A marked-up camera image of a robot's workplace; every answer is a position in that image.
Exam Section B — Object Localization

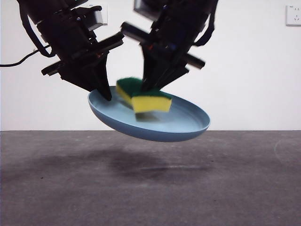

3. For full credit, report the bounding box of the blue round plate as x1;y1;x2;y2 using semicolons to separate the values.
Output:
87;89;211;143

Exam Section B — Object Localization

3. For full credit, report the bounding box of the yellow sponge with green pad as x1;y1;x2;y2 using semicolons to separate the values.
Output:
116;77;173;113

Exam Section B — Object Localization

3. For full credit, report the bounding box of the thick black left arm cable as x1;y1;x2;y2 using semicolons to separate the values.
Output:
19;9;56;58

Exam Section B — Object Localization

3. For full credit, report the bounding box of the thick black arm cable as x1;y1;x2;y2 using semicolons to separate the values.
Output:
192;0;216;47
19;9;56;58

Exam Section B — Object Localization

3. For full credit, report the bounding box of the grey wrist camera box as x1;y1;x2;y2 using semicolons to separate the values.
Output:
133;0;162;21
87;9;106;32

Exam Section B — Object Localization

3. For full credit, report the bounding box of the thin black cable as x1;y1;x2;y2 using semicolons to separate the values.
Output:
0;44;52;68

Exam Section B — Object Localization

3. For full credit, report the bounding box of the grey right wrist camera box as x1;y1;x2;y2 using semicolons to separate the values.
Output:
133;0;162;21

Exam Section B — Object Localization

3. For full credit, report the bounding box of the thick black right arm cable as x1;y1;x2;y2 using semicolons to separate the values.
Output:
192;0;216;47

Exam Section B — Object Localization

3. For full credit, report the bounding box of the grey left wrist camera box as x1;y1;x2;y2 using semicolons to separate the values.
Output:
87;9;106;32

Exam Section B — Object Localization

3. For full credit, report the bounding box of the white wall socket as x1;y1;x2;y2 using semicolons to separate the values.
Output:
87;3;109;26
285;5;301;26

